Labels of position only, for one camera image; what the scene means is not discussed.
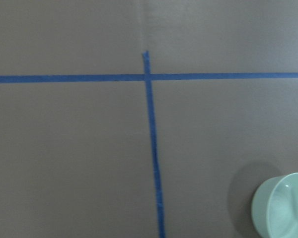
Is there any mint green bowl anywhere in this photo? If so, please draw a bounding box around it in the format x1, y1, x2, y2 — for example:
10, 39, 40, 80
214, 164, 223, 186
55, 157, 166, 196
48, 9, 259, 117
251, 173, 298, 238

